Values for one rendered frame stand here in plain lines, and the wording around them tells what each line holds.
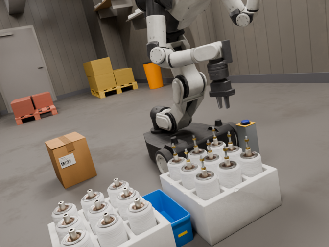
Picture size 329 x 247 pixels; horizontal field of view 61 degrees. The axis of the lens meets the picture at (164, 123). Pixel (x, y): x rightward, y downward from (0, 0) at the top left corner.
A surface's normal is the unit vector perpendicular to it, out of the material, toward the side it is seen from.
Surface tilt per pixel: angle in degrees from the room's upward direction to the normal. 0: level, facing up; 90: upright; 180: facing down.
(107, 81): 90
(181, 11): 132
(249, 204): 90
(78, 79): 90
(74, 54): 90
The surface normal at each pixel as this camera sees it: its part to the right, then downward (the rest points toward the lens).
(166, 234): 0.47, 0.13
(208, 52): -0.47, 0.33
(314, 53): -0.85, 0.31
